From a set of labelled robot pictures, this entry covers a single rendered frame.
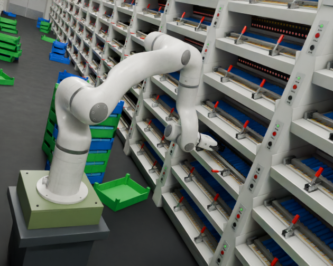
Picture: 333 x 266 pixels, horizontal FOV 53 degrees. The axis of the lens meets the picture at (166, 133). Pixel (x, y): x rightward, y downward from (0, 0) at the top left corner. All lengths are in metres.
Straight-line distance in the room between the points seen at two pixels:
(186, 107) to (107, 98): 0.47
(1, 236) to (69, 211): 0.49
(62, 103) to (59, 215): 0.39
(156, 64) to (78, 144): 0.40
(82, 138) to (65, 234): 0.34
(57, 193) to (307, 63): 1.02
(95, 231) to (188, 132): 0.56
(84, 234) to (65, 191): 0.17
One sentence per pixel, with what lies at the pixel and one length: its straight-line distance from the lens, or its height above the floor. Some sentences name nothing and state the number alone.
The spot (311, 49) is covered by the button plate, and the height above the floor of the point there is 1.13.
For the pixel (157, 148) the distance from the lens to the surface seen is 2.21.
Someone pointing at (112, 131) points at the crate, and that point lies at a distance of 2.05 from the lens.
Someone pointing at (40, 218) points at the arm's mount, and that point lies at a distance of 1.25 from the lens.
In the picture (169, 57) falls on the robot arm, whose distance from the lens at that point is 1.24.
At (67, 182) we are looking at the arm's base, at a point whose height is 0.43.
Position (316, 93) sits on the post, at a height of 0.98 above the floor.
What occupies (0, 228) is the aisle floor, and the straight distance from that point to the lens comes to 1.73.
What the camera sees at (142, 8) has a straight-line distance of 3.15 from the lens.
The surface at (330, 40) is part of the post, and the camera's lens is 1.33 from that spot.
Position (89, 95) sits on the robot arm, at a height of 0.77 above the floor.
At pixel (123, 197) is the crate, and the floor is 0.00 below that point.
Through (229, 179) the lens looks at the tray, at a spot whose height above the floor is 0.49.
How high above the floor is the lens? 1.06
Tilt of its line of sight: 17 degrees down
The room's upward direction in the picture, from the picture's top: 18 degrees clockwise
